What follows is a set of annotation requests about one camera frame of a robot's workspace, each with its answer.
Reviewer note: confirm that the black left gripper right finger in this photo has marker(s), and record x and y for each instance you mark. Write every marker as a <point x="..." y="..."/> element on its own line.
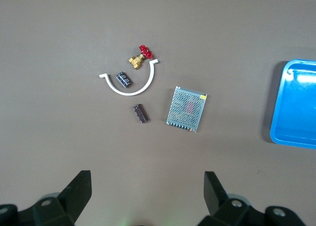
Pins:
<point x="229" y="211"/>

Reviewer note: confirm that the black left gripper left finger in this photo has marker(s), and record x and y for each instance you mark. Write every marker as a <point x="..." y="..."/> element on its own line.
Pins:
<point x="61" y="208"/>

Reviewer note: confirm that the black cylindrical capacitor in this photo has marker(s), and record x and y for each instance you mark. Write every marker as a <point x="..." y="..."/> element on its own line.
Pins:
<point x="124" y="79"/>

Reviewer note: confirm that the metal mesh power supply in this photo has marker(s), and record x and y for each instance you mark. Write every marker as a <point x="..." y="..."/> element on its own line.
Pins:
<point x="186" y="108"/>

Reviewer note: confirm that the blue plastic tray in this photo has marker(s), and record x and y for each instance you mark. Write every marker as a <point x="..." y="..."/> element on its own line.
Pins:
<point x="296" y="107"/>

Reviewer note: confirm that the white curved pipe clamp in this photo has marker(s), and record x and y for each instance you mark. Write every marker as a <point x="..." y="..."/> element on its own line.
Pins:
<point x="128" y="94"/>

